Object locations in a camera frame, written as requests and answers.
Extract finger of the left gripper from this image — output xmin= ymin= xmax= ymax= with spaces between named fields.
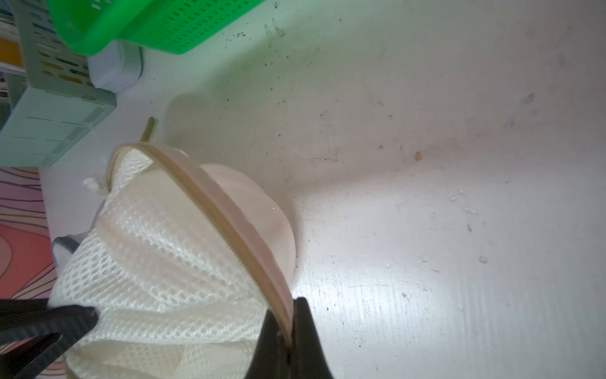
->
xmin=1 ymin=299 xmax=99 ymax=378

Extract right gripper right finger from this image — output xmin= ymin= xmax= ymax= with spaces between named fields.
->
xmin=290 ymin=297 xmax=334 ymax=379

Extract green plastic basket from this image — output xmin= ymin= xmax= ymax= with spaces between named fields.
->
xmin=47 ymin=0 xmax=262 ymax=57

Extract mint green file organizer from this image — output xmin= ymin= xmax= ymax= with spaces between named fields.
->
xmin=1 ymin=1 xmax=117 ymax=167

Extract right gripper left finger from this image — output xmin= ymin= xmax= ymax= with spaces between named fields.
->
xmin=245 ymin=310 xmax=289 ymax=379

